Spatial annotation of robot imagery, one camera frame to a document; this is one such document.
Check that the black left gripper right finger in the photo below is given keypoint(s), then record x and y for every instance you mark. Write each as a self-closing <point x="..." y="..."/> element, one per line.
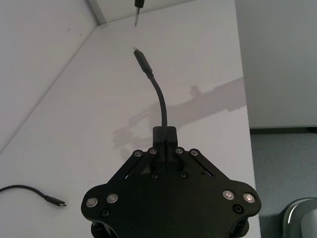
<point x="190" y="163"/>

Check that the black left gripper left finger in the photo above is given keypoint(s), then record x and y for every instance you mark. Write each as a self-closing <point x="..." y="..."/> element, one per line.
<point x="144" y="163"/>

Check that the grey rounded metal object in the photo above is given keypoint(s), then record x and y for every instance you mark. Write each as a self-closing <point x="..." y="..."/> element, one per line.
<point x="299" y="218"/>

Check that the black plug with silver tip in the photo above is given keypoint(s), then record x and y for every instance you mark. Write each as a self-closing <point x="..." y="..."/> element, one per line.
<point x="138" y="10"/>

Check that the grey upright post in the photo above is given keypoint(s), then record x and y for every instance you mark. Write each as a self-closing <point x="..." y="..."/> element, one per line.
<point x="98" y="11"/>

